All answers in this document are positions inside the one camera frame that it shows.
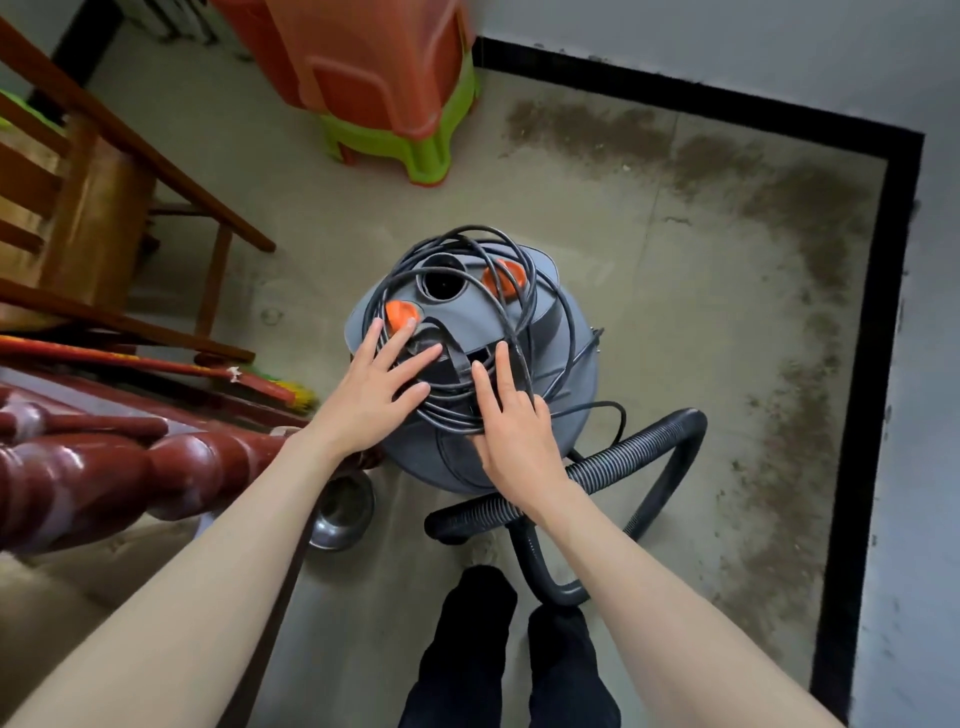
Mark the person's left hand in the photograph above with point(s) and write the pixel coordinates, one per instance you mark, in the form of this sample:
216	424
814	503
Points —
368	402

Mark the person's right hand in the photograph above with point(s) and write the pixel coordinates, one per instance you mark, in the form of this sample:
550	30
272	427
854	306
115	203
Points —
519	447

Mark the grey vacuum cleaner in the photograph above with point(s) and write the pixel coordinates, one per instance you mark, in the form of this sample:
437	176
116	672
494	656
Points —
576	393

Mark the brown sawdust dirt patch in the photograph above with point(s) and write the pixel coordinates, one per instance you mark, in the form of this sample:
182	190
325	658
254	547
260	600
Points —
750	195

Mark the person's left forearm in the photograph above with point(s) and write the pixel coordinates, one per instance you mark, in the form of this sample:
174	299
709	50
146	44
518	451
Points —
180	615

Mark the person's right forearm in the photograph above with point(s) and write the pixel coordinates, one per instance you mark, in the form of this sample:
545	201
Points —
675	630

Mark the person's black trousers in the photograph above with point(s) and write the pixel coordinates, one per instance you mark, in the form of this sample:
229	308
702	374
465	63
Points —
465	660

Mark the tiled floor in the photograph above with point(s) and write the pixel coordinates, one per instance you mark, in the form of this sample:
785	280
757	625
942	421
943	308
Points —
690	285

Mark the steel bowl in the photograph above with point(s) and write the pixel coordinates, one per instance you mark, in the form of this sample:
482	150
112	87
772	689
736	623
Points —
342	518

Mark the dark red wooden railing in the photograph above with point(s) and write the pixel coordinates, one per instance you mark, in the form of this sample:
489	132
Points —
90	480

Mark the wooden chair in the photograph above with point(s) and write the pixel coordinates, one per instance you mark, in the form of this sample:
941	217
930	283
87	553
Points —
98	210

